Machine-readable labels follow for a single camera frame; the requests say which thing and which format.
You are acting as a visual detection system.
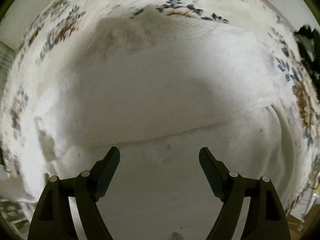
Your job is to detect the floral bed sheet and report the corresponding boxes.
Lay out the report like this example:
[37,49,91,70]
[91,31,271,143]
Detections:
[1,0,319,212]

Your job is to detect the white knitted garment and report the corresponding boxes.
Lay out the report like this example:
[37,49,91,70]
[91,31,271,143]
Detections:
[22,4,298,240]

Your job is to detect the dark green blanket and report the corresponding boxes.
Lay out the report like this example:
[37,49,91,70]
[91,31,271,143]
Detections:
[294,24,320,99]

